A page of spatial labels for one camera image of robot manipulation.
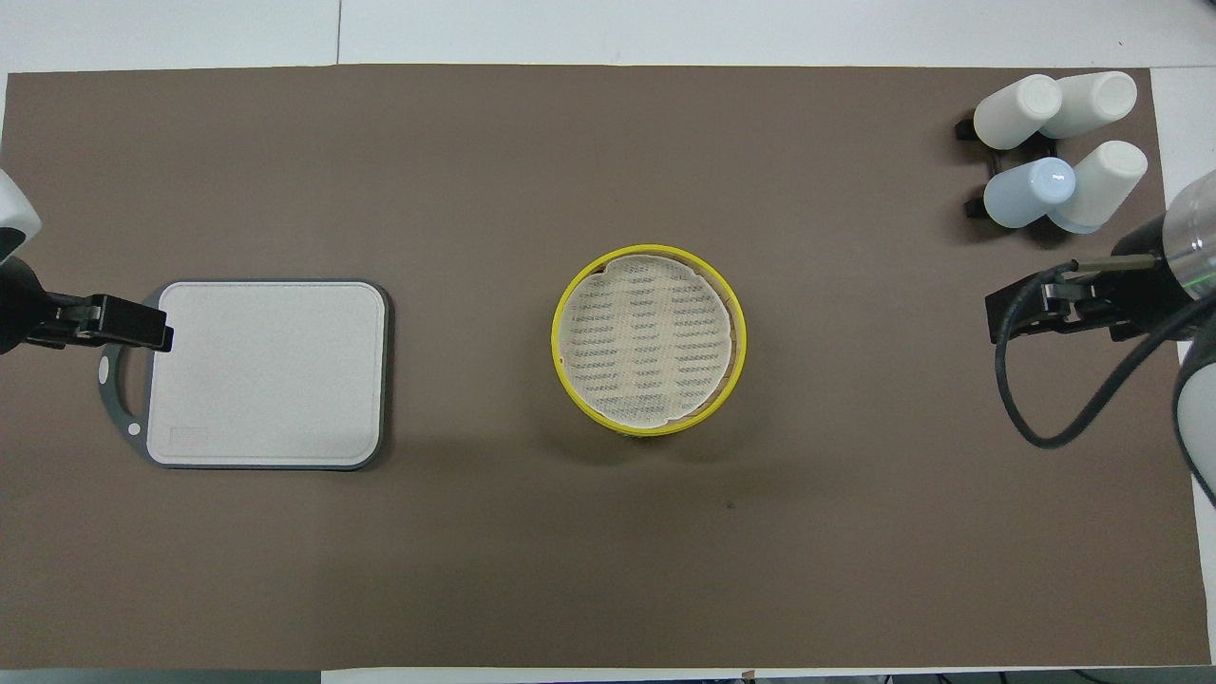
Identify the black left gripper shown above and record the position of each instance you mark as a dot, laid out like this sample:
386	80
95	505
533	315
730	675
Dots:
65	321

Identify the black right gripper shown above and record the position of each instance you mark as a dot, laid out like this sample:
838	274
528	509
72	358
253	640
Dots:
1078	302

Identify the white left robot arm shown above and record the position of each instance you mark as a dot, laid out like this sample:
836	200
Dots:
17	304

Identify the light blue plastic cup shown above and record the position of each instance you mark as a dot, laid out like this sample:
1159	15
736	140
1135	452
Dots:
1026	195

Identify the white mesh steamer liner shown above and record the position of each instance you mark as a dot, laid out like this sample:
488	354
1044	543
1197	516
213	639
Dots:
646	342

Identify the black cup rack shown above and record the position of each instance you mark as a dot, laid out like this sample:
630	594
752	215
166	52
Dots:
967	127

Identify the yellow-rimmed bamboo steamer tier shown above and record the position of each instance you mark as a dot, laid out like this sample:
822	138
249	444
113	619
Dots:
562	366

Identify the large brown table mat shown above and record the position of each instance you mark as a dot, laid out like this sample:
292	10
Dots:
570	142

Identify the white cup with bluish rim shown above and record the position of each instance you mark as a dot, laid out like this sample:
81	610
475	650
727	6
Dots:
1102	185

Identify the white cutting board grey rim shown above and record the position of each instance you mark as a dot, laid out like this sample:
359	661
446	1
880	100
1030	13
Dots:
275	380

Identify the white plastic cup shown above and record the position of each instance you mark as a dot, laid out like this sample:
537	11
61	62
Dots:
1092	103
1012	112

